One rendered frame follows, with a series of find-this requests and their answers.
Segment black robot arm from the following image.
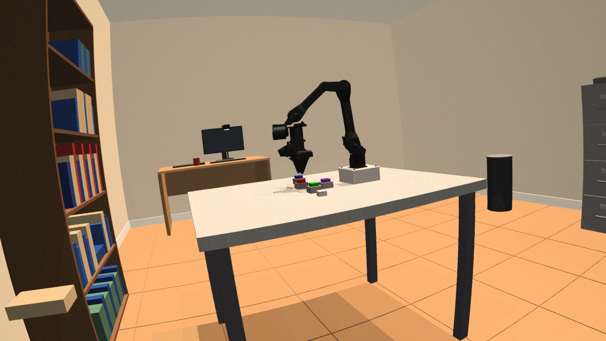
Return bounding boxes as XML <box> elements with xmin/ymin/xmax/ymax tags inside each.
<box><xmin>272</xmin><ymin>80</ymin><xmax>367</xmax><ymax>169</ymax></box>

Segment green button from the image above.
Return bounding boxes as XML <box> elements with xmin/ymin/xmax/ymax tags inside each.
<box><xmin>306</xmin><ymin>182</ymin><xmax>322</xmax><ymax>194</ymax></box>

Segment blue button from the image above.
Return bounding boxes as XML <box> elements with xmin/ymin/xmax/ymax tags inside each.
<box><xmin>293</xmin><ymin>175</ymin><xmax>305</xmax><ymax>184</ymax></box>

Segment red button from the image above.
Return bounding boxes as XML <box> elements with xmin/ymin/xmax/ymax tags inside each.
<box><xmin>294</xmin><ymin>179</ymin><xmax>308</xmax><ymax>189</ymax></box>

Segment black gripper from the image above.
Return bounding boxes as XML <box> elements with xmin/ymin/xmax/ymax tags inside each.
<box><xmin>286</xmin><ymin>137</ymin><xmax>313</xmax><ymax>174</ymax></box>

